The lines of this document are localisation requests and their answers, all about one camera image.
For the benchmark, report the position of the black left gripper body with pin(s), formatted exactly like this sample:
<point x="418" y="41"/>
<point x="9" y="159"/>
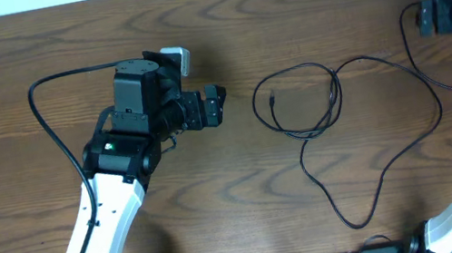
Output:
<point x="194" y="119"/>

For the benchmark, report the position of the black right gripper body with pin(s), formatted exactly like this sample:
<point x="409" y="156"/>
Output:
<point x="449" y="16"/>

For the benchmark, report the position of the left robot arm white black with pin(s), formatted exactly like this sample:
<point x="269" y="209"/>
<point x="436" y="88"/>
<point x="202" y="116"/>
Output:
<point x="150" y="107"/>

